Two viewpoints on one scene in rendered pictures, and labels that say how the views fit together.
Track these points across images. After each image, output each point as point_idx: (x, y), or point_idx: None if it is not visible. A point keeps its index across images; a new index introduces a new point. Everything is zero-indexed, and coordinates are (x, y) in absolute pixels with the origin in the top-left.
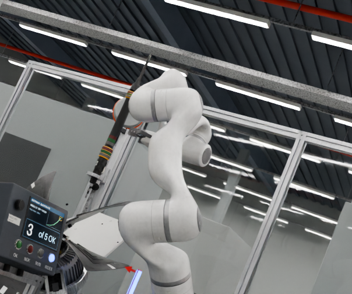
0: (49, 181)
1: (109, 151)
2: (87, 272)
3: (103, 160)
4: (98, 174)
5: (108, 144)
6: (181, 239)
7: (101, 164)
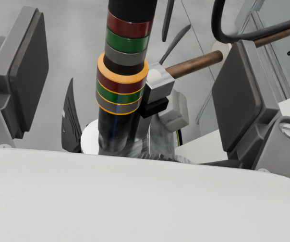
0: (165, 54)
1: (111, 89)
2: None
3: (103, 113)
4: (107, 150)
5: (105, 56)
6: None
7: (101, 123)
